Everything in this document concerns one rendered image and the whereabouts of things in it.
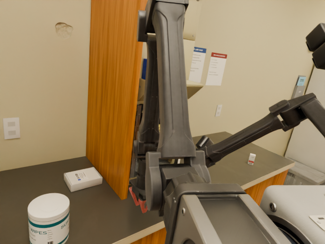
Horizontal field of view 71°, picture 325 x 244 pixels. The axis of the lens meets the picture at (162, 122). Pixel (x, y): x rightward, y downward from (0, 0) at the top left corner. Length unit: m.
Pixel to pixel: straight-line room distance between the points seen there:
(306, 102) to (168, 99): 0.62
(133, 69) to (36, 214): 0.61
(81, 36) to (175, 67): 1.00
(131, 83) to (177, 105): 0.56
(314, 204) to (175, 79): 0.28
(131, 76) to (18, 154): 0.81
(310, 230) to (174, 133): 0.23
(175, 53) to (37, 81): 1.01
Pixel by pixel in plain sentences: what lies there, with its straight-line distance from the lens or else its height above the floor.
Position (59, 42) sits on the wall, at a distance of 1.36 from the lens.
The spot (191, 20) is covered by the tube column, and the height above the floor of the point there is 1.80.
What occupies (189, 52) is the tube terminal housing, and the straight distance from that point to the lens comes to 1.23.
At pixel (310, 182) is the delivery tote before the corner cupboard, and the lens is 3.59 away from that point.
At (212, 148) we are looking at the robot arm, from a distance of 1.00.
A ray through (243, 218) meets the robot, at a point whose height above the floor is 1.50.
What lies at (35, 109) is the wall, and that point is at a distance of 1.39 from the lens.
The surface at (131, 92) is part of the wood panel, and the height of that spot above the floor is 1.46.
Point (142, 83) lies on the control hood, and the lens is 1.02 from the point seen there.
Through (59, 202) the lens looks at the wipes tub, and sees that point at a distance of 0.93.
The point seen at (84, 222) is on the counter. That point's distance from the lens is 1.06.
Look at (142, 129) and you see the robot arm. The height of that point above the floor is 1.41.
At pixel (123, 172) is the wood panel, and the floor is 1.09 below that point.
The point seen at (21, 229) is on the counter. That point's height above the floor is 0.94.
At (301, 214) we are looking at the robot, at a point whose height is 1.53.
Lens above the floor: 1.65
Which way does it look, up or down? 18 degrees down
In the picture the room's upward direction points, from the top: 8 degrees clockwise
